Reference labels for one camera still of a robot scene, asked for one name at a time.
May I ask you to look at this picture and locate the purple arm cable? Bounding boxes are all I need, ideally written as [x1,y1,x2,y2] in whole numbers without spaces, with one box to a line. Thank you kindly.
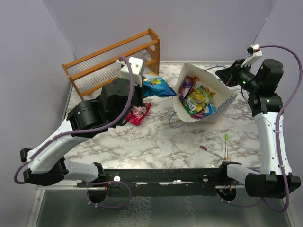
[259,44,303,212]
[13,56,132,184]

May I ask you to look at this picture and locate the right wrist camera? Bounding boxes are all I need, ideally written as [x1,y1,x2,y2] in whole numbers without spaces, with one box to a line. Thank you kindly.
[241,44,263,67]

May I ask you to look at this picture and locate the blue gummy snack bag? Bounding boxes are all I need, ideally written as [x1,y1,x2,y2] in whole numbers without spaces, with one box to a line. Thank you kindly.
[143,73,177,98]

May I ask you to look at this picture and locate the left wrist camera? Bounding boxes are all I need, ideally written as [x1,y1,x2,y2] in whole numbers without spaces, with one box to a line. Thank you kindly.
[116,57,145,87]

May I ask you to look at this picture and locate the purple marker pen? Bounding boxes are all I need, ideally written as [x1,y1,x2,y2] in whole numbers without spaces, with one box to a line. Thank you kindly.
[199,145,224,160]

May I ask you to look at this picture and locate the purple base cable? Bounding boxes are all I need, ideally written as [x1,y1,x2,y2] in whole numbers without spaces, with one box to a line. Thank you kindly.
[86,177,133,209]
[216,186,265,208]

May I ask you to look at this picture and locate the green snack bag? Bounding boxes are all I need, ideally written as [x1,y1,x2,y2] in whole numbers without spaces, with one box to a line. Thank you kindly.
[182,85,216,119]

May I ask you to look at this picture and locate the blue checkered paper bag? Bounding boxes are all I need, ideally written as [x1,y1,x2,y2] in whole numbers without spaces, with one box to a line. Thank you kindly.
[169,63,237,129]

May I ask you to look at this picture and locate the red pink snack bag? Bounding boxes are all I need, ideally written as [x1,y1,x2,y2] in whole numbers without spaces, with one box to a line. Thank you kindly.
[125,103,151,126]

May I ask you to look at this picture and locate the orange wooden rack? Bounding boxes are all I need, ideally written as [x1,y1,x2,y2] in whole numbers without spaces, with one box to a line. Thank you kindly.
[62,28,160,100]

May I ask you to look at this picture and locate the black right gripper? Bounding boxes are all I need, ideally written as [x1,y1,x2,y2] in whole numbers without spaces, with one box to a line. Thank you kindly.
[216,59,261,93]

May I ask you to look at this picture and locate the green marker pen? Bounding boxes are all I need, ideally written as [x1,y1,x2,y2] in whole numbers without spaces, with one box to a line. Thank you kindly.
[224,133,229,160]

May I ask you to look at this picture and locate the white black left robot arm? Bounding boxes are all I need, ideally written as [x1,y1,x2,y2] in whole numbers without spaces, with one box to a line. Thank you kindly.
[20,78,144,187]

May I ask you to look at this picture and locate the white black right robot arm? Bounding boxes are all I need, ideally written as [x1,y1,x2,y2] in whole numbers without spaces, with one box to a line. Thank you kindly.
[216,59,301,199]

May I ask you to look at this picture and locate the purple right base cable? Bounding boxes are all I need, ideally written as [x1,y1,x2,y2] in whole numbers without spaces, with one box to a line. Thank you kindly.
[216,186,265,208]

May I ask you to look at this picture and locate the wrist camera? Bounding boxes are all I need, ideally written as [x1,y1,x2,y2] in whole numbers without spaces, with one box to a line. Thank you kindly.
[116,57,145,87]
[241,44,263,67]

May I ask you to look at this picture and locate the purple snack bag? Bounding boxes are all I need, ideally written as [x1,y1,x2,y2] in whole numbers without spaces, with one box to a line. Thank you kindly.
[178,76,194,102]

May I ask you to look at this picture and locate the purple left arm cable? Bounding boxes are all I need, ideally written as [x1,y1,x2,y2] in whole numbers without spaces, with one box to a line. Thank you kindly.
[13,56,132,184]

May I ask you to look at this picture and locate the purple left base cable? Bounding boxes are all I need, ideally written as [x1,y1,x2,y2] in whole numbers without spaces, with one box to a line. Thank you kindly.
[86,177,133,209]

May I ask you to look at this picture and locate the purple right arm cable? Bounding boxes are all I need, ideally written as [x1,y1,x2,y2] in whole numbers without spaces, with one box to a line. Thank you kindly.
[259,44,303,212]

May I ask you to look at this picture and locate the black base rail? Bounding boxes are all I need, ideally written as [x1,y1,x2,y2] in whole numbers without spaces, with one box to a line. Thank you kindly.
[78,162,247,198]

